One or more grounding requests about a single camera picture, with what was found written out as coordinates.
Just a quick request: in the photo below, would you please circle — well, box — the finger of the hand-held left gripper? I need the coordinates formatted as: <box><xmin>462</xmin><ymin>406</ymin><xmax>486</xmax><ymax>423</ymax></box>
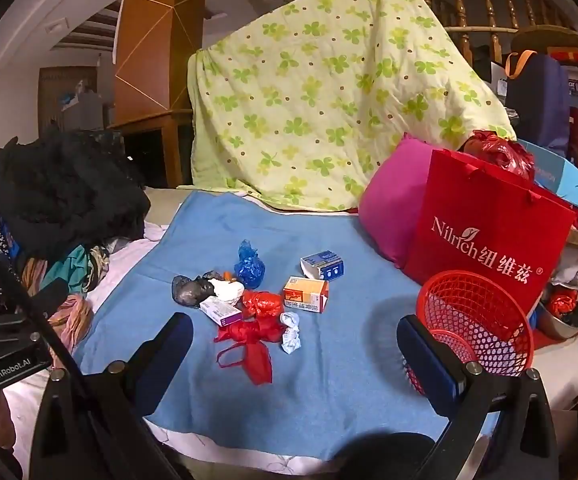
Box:
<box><xmin>19</xmin><ymin>277</ymin><xmax>72</xmax><ymax>311</ymax></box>

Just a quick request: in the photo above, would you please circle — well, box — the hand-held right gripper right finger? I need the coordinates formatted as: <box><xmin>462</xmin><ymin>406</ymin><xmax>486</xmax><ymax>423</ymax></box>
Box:
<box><xmin>396</xmin><ymin>314</ymin><xmax>562</xmax><ymax>480</ymax></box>

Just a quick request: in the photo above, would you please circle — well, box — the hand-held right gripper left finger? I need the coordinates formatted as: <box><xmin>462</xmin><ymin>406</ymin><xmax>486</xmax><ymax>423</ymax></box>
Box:
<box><xmin>29</xmin><ymin>312</ymin><xmax>195</xmax><ymax>480</ymax></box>

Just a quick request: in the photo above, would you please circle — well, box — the black plastic bag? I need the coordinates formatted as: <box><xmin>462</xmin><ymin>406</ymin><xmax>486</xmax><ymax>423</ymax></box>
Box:
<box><xmin>171</xmin><ymin>270</ymin><xmax>225</xmax><ymax>308</ymax></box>

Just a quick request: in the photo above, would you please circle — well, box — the purple and white small box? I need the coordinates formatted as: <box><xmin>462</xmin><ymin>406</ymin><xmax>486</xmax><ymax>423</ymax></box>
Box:
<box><xmin>199</xmin><ymin>295</ymin><xmax>244</xmax><ymax>328</ymax></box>

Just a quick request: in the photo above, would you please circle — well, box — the red plastic mesh basket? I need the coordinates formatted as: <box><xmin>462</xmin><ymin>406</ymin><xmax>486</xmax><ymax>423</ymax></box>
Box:
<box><xmin>404</xmin><ymin>270</ymin><xmax>534</xmax><ymax>396</ymax></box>

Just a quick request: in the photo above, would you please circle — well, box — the white paper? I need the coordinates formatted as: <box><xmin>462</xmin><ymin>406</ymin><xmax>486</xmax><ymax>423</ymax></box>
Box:
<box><xmin>212</xmin><ymin>280</ymin><xmax>246</xmax><ymax>303</ymax></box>

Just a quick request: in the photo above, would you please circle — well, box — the balled red plastic bag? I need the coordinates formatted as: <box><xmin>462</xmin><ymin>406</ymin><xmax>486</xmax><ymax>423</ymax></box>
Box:
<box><xmin>241</xmin><ymin>290</ymin><xmax>285</xmax><ymax>318</ymax></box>

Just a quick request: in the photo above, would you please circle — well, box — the blue plastic bag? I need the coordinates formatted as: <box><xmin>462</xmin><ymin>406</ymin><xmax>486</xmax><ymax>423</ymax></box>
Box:
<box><xmin>234</xmin><ymin>240</ymin><xmax>266</xmax><ymax>290</ymax></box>

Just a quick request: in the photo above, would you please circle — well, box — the white and blue wrapper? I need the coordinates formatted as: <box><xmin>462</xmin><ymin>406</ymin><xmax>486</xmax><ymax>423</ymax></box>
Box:
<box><xmin>279</xmin><ymin>311</ymin><xmax>302</xmax><ymax>355</ymax></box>

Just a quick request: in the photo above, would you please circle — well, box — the blue and white carton box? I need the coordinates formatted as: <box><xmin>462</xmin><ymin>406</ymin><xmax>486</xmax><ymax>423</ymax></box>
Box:
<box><xmin>300</xmin><ymin>250</ymin><xmax>346</xmax><ymax>281</ymax></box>

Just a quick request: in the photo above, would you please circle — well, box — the orange and white box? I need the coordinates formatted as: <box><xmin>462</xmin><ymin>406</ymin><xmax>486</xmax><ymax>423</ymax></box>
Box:
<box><xmin>283</xmin><ymin>276</ymin><xmax>330</xmax><ymax>314</ymax></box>

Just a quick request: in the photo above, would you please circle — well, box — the teal cloth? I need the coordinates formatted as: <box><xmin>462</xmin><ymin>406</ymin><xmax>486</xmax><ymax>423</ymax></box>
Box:
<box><xmin>39</xmin><ymin>245</ymin><xmax>92</xmax><ymax>293</ymax></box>

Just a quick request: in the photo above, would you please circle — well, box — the pink striped cloth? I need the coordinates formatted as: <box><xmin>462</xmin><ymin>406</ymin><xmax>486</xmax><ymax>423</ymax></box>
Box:
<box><xmin>49</xmin><ymin>294</ymin><xmax>94</xmax><ymax>356</ymax></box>

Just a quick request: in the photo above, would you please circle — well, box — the yellow brown cloth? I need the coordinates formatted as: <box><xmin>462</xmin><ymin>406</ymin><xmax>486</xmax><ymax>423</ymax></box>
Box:
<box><xmin>89</xmin><ymin>245</ymin><xmax>111</xmax><ymax>286</ymax></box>

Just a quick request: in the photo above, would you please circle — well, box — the black fuzzy clothing pile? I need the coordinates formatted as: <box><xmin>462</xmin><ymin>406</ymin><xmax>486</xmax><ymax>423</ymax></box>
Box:
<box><xmin>0</xmin><ymin>130</ymin><xmax>151</xmax><ymax>256</ymax></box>

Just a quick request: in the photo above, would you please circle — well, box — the blue blanket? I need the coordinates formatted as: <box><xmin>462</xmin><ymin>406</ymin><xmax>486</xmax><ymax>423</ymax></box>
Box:
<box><xmin>72</xmin><ymin>190</ymin><xmax>500</xmax><ymax>461</ymax></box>

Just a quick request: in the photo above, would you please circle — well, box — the metal basin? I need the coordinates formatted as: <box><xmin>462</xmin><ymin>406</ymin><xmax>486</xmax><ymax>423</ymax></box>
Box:
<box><xmin>536</xmin><ymin>280</ymin><xmax>578</xmax><ymax>338</ymax></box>

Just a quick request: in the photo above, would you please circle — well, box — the red plastic bag in basin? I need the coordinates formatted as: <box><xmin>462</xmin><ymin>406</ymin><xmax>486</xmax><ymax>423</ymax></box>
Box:
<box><xmin>549</xmin><ymin>292</ymin><xmax>577</xmax><ymax>316</ymax></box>

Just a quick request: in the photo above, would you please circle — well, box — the red paper shopping bag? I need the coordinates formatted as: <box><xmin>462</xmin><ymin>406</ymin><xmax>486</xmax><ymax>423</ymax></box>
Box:
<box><xmin>403</xmin><ymin>149</ymin><xmax>577</xmax><ymax>313</ymax></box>

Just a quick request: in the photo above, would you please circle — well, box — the pink pillow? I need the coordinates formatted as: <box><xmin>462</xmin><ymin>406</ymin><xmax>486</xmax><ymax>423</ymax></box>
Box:
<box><xmin>358</xmin><ymin>132</ymin><xmax>437</xmax><ymax>281</ymax></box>

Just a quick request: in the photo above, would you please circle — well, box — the red plastic bag in shopping bag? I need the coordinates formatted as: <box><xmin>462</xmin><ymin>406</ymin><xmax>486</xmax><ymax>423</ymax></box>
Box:
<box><xmin>456</xmin><ymin>130</ymin><xmax>537</xmax><ymax>181</ymax></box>

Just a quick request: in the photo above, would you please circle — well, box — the small light blue box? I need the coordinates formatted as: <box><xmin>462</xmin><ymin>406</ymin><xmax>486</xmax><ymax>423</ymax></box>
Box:
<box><xmin>516</xmin><ymin>137</ymin><xmax>578</xmax><ymax>208</ymax></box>

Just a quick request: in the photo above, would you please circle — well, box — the wooden furniture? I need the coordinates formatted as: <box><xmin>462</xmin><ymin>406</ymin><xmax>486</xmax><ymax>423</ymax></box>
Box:
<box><xmin>113</xmin><ymin>0</ymin><xmax>212</xmax><ymax>188</ymax></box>

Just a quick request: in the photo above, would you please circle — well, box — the green clover print quilt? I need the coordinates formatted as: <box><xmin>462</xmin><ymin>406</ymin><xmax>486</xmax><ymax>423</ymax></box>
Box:
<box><xmin>187</xmin><ymin>0</ymin><xmax>517</xmax><ymax>213</ymax></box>

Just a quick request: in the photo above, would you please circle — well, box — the wooden stair railing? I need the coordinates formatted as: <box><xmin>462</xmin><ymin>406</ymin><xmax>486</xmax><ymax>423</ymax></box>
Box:
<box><xmin>404</xmin><ymin>0</ymin><xmax>570</xmax><ymax>66</ymax></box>

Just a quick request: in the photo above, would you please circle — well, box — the black cable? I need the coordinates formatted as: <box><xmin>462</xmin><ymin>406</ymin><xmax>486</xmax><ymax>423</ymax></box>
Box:
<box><xmin>0</xmin><ymin>240</ymin><xmax>180</xmax><ymax>480</ymax></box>

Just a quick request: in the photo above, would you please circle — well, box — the navy bag with orange handles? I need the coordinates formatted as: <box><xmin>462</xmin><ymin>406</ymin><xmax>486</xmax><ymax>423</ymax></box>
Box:
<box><xmin>504</xmin><ymin>51</ymin><xmax>570</xmax><ymax>158</ymax></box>

